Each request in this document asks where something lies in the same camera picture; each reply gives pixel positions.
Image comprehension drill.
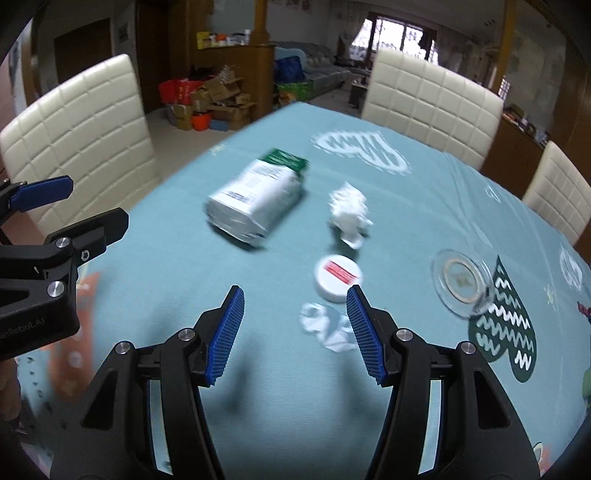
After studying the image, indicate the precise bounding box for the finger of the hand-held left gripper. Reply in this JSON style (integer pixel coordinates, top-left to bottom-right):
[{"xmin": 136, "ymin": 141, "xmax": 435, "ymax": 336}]
[
  {"xmin": 0, "ymin": 175, "xmax": 75, "ymax": 217},
  {"xmin": 43, "ymin": 207, "xmax": 130, "ymax": 271}
]

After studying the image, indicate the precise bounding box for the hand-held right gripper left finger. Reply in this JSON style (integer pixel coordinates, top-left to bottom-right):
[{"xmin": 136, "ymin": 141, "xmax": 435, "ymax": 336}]
[{"xmin": 82, "ymin": 285, "xmax": 246, "ymax": 480}]

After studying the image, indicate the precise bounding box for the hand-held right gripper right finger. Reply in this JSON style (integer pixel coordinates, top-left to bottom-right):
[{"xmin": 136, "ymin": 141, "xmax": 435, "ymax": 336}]
[{"xmin": 346, "ymin": 285, "xmax": 539, "ymax": 480}]

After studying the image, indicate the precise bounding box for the clear plastic wrap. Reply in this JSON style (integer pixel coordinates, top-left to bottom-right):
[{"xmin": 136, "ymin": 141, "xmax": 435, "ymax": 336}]
[{"xmin": 299, "ymin": 302, "xmax": 359, "ymax": 354}]

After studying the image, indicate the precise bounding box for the white round lid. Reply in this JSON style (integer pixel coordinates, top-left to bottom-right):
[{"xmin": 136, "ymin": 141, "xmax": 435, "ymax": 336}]
[{"xmin": 314, "ymin": 255, "xmax": 363, "ymax": 304}]

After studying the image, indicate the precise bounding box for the cream quilted chair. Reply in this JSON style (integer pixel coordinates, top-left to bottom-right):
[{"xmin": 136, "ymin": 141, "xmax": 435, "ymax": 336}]
[
  {"xmin": 522, "ymin": 141, "xmax": 591, "ymax": 246},
  {"xmin": 0, "ymin": 54, "xmax": 156, "ymax": 223},
  {"xmin": 361, "ymin": 48, "xmax": 504, "ymax": 169}
]

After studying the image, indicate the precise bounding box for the teal printed tablecloth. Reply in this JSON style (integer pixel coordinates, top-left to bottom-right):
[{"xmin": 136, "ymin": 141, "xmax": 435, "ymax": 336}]
[{"xmin": 14, "ymin": 102, "xmax": 591, "ymax": 480}]

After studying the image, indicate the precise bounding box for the clear glass dish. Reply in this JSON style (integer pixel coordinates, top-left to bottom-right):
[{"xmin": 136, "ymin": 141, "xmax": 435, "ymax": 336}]
[{"xmin": 430, "ymin": 249, "xmax": 495, "ymax": 318}]

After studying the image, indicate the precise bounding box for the crumpled white tissue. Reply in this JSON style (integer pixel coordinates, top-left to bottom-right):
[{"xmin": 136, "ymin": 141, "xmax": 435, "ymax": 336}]
[{"xmin": 327, "ymin": 181, "xmax": 374, "ymax": 250}]

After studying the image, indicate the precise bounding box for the white green carton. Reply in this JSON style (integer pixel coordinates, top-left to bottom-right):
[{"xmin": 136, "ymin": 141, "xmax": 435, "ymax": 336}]
[{"xmin": 205, "ymin": 148, "xmax": 309, "ymax": 250}]

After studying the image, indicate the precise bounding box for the dark wooden door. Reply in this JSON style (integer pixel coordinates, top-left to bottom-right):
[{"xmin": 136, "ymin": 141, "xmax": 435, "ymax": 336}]
[{"xmin": 54, "ymin": 18, "xmax": 112, "ymax": 88}]

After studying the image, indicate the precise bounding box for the red bag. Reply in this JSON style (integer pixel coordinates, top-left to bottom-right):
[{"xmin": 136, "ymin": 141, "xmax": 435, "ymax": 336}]
[{"xmin": 158, "ymin": 78, "xmax": 205, "ymax": 105}]

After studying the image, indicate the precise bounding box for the pile of cardboard boxes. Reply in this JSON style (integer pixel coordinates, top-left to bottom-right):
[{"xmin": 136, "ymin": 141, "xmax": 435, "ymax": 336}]
[{"xmin": 166, "ymin": 76, "xmax": 257, "ymax": 132}]

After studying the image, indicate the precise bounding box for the wooden partition shelf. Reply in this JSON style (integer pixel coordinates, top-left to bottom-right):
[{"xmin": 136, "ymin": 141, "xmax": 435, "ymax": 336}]
[{"xmin": 191, "ymin": 0, "xmax": 276, "ymax": 124}]

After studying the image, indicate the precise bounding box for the green bag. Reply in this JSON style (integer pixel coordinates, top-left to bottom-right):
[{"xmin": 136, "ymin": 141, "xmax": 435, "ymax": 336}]
[{"xmin": 277, "ymin": 82, "xmax": 315, "ymax": 103}]

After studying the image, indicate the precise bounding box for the wooden sideboard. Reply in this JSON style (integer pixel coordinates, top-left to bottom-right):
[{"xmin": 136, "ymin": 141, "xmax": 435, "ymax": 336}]
[{"xmin": 480, "ymin": 104, "xmax": 551, "ymax": 186}]

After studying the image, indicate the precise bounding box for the blue bag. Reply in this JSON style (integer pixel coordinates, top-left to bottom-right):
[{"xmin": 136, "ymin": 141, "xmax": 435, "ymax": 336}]
[{"xmin": 276, "ymin": 55, "xmax": 305, "ymax": 85}]

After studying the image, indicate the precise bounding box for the grey sofa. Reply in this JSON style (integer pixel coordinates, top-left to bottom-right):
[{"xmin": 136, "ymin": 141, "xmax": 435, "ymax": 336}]
[{"xmin": 272, "ymin": 41, "xmax": 371, "ymax": 95}]

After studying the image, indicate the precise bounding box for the window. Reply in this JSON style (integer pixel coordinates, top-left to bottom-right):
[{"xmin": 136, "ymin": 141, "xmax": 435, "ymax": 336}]
[{"xmin": 351, "ymin": 16, "xmax": 437, "ymax": 61}]

